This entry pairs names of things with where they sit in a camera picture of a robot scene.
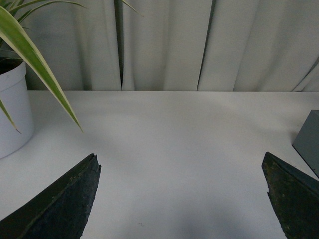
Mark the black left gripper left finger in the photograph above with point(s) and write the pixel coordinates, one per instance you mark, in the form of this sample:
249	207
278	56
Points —
61	210

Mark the white plant pot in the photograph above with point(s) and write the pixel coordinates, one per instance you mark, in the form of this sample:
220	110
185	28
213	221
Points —
14	95

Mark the green striped plant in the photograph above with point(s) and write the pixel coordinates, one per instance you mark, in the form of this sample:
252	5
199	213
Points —
14	35

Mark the gray box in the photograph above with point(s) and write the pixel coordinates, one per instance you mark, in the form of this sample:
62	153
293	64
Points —
306	142

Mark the white curtain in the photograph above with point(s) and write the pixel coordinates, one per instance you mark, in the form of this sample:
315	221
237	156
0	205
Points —
180	45

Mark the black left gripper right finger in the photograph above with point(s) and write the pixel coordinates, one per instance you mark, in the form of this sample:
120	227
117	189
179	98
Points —
294	197

